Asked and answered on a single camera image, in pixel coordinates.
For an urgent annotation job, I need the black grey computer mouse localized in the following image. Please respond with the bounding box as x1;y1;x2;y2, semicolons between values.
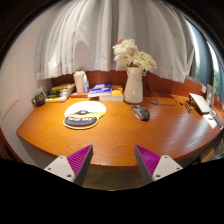
130;104;151;122

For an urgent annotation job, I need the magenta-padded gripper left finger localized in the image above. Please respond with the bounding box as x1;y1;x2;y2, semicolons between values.
43;143;94;187

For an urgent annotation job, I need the blue book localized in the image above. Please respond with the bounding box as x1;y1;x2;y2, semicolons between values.
87;82;114;98

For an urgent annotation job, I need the white yellow black mouse pad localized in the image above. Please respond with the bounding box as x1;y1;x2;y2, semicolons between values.
62;100;107;130

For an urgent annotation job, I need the reddish brown book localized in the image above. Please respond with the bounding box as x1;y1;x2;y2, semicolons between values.
70;91;90;99

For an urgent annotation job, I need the white flower bouquet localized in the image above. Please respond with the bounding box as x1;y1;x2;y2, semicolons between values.
112;38;158;73

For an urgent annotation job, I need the black cable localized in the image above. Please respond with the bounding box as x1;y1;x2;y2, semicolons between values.
143;71;179;107

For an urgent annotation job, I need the clear spray bottle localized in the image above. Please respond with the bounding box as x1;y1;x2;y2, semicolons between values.
82;73;90;94

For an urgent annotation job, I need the beige travel cup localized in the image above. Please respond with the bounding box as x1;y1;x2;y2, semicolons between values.
72;69;87;94

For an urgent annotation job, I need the dark mug with green print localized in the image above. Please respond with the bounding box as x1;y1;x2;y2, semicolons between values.
31;90;47;108

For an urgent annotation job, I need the orange yellow book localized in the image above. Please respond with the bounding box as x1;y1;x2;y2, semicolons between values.
98;85;125;102

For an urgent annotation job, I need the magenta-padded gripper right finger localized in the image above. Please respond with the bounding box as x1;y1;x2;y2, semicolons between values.
134;144;184;185

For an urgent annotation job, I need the white flat device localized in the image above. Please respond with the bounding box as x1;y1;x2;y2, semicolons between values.
188;92;212;115

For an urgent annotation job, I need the yellow black book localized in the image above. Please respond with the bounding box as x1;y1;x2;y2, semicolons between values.
50;82;76;93

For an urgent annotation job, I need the white paper sheet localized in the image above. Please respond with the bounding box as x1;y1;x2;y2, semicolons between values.
203;113;219;130

